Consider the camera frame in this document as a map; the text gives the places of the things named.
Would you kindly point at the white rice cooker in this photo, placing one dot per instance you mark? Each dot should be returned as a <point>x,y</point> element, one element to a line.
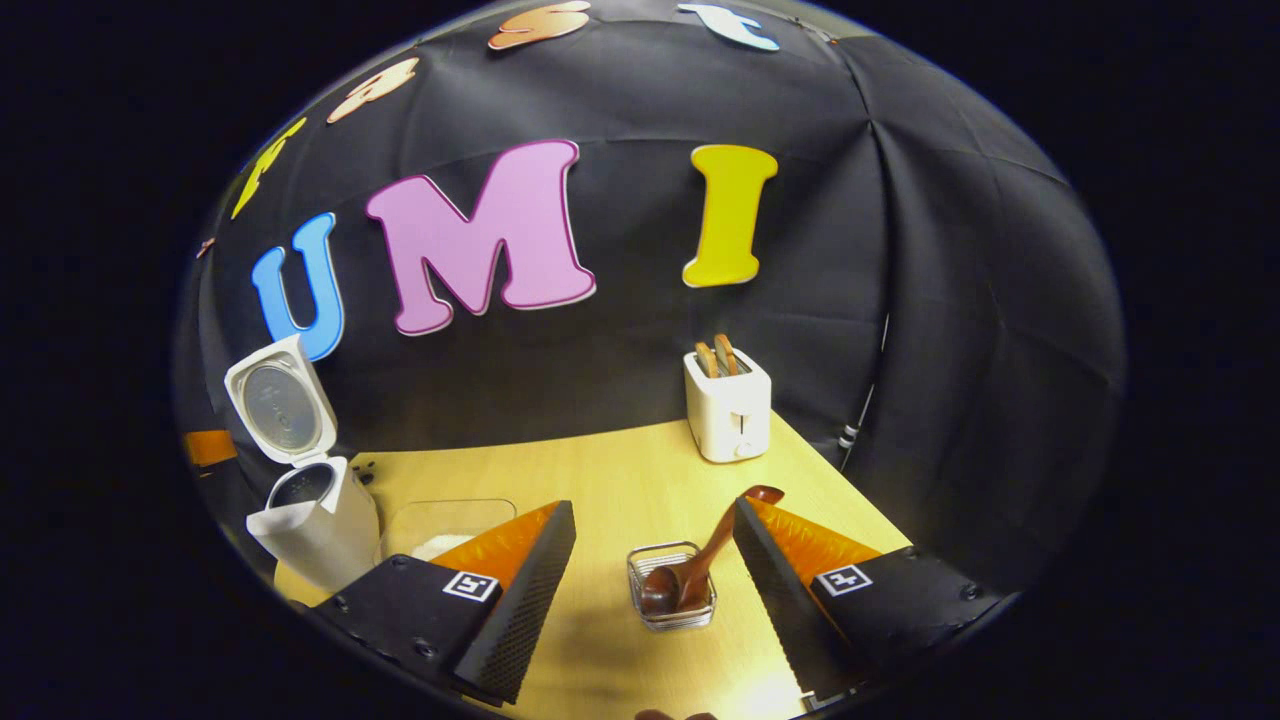
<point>320,540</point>

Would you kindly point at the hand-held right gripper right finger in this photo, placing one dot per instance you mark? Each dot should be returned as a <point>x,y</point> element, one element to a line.
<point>775,600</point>

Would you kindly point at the clear plastic rice box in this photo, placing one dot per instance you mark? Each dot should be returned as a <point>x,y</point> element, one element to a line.
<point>450,515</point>

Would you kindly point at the wooden spoon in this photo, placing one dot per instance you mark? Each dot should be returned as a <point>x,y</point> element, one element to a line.
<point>705,560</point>

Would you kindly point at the glass chopstick holder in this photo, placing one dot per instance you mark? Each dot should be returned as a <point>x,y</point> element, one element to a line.
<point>690,618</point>

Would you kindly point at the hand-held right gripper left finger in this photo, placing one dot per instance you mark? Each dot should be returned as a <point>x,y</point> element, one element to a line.
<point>525,600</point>

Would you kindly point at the black backdrop cloth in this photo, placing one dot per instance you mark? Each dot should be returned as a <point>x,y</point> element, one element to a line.
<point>640,350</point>

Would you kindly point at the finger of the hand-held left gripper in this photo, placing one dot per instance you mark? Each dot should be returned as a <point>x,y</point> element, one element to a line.
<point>210,448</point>

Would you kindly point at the white toaster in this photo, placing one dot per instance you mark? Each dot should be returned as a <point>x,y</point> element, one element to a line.
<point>728,410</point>

